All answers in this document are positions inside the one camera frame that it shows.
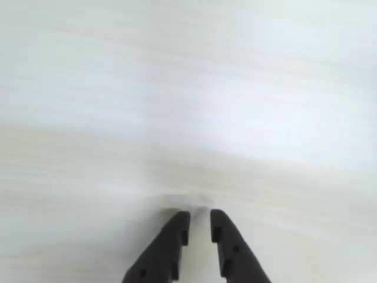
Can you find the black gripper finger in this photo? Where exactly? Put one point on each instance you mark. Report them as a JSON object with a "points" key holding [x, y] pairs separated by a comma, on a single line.
{"points": [[160, 253], [238, 262]]}

